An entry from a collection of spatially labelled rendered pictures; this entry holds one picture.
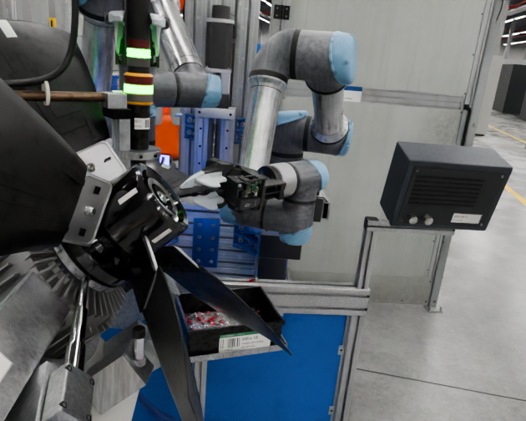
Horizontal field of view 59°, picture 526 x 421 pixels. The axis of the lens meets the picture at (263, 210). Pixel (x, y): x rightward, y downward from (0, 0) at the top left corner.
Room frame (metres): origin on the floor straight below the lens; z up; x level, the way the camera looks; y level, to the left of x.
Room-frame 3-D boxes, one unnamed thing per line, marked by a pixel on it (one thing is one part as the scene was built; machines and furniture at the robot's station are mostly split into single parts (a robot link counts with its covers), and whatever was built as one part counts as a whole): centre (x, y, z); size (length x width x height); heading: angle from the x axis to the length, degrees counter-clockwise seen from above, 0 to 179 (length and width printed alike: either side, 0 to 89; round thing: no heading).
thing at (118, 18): (0.74, 0.24, 1.44); 0.09 x 0.03 x 0.06; 7
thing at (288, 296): (1.10, 0.14, 0.82); 0.90 x 0.04 x 0.08; 96
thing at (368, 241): (1.14, -0.28, 0.96); 0.03 x 0.03 x 0.20; 6
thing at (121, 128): (0.73, 0.21, 1.31); 0.09 x 0.07 x 0.10; 131
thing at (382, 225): (1.15, -0.39, 1.04); 0.24 x 0.03 x 0.03; 96
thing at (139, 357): (0.61, 0.17, 0.99); 0.02 x 0.02 x 0.06
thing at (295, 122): (1.55, -0.07, 1.20); 0.13 x 0.12 x 0.14; 78
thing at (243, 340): (0.94, 0.06, 0.85); 0.22 x 0.17 x 0.07; 111
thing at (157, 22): (0.76, 0.19, 1.44); 0.09 x 0.03 x 0.06; 25
